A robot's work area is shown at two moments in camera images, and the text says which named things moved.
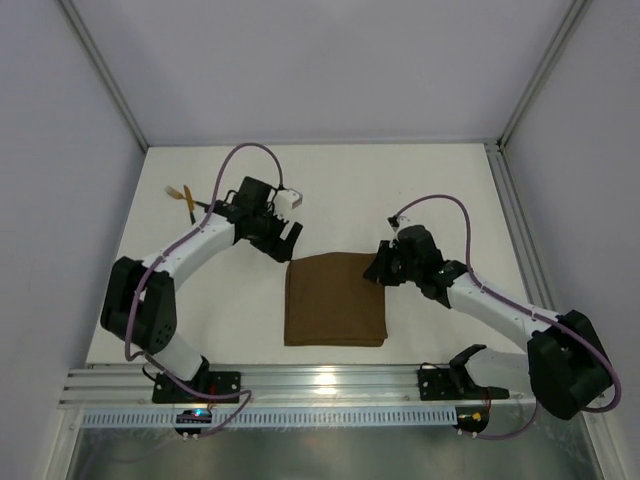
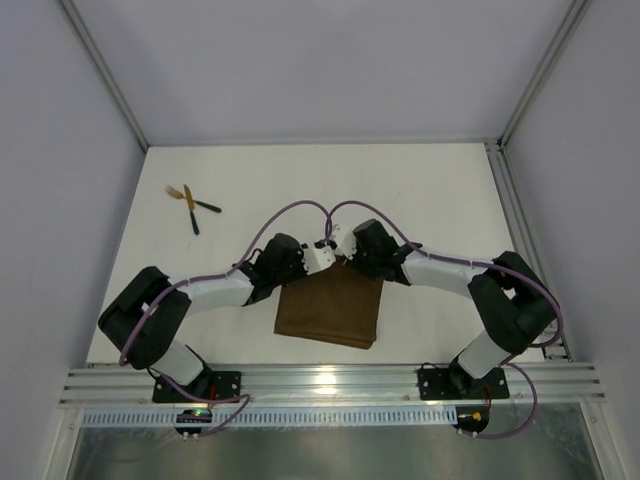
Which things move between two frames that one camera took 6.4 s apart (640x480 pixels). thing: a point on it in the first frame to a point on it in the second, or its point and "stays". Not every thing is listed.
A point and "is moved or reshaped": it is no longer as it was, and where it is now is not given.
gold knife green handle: [190, 202] stays
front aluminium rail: [287, 386] stays
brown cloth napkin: [328, 301] is moved or reshaped
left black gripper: [272, 235] to [298, 265]
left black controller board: [190, 417] stays
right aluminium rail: [528, 249] stays
